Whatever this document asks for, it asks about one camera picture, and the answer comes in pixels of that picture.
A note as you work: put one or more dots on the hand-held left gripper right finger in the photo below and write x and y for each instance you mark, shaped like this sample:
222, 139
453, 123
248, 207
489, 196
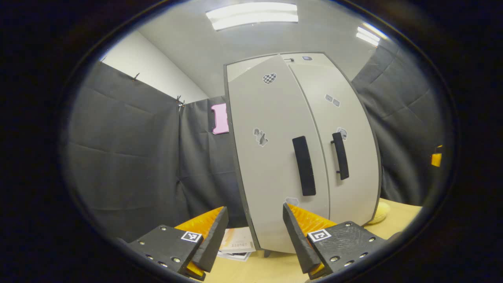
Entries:
298, 243

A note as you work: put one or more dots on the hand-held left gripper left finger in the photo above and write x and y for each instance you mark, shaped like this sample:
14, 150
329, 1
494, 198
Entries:
214, 239

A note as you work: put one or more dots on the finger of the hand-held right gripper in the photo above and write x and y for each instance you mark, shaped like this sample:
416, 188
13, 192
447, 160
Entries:
436, 157

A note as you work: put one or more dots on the grey cabinet door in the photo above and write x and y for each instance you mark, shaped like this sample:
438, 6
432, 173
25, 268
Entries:
271, 173
353, 110

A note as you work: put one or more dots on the grey cabinet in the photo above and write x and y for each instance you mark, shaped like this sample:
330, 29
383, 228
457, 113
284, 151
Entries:
245, 67

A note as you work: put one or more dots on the grey and orange book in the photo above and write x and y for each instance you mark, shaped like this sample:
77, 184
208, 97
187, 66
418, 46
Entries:
237, 241

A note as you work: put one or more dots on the white book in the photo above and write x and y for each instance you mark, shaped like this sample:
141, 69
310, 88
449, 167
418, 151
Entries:
235, 256

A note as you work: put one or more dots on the yellow round cushion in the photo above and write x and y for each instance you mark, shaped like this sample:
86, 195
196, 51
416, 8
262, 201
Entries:
379, 213

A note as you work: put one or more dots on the black backdrop cloth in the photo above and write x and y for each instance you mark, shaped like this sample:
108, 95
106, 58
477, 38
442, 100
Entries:
137, 157

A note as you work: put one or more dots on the small ceiling light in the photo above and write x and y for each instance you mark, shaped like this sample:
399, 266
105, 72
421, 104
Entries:
368, 35

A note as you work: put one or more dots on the large ceiling light panel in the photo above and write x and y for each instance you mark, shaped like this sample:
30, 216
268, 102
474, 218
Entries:
251, 15

